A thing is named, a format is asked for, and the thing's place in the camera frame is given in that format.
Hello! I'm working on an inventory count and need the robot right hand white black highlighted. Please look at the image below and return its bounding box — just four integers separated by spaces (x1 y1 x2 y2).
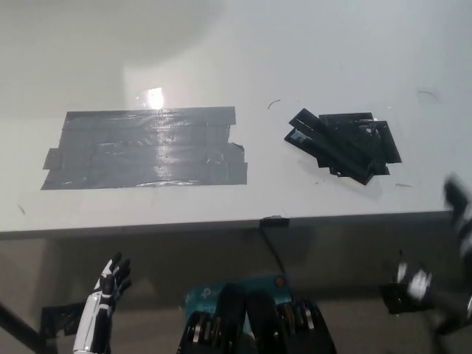
392 175 472 307

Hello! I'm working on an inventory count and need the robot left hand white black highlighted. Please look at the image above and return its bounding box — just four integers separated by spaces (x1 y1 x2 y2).
93 251 133 308

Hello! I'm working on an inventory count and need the pile of black pieces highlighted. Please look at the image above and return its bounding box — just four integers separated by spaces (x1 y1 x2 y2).
283 108 384 185

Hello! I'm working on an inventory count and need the teal router box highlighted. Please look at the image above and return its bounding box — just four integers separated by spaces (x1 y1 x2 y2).
184 272 294 322

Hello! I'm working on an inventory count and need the black diagonal table leg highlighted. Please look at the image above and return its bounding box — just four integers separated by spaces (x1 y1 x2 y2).
0 291 49 354

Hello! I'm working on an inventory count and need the grey duct tape patch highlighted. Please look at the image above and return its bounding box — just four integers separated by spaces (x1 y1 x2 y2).
40 106 249 191

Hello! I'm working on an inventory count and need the black cable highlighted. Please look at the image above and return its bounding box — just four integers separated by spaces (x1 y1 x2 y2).
260 224 287 277

